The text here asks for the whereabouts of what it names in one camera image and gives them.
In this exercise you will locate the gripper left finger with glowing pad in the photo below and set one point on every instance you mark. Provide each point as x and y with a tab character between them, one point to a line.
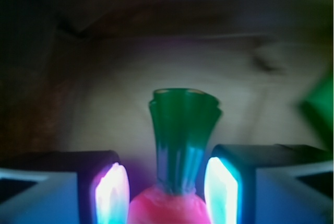
64	187

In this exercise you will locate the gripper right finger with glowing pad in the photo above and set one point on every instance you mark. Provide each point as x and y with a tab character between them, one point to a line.
269	184

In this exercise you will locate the orange toy carrot green top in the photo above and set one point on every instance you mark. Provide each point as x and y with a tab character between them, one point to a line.
183	120

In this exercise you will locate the green rectangular block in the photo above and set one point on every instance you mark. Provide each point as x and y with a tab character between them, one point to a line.
317	109

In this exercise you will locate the brown paper bag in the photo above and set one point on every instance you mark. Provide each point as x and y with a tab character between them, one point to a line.
78	74

